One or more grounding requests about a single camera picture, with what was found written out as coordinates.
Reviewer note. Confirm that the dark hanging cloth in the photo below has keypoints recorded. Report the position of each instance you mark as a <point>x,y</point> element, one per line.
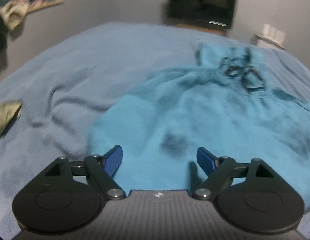
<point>0,35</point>

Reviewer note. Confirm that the olive green cloth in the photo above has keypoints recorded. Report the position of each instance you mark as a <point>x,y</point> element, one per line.
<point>5,117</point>

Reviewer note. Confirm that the black flat screen monitor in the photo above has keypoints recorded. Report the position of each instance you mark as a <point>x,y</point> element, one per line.
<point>202,3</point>

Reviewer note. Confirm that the wooden desk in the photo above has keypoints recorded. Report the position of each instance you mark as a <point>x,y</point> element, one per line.
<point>187,26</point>

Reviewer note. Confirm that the blue bed sheet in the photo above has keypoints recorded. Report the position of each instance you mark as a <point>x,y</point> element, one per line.
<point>90,62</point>

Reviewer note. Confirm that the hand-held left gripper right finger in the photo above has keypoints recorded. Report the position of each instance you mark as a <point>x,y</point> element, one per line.
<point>204,160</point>

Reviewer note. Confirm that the teal mottled zip jacket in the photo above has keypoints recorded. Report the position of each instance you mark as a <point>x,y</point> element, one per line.
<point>207,115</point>

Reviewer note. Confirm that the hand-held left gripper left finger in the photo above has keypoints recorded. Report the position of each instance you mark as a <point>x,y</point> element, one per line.
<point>114,158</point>

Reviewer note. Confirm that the beige cloth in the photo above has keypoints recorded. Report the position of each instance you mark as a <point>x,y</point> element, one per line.
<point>12,15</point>

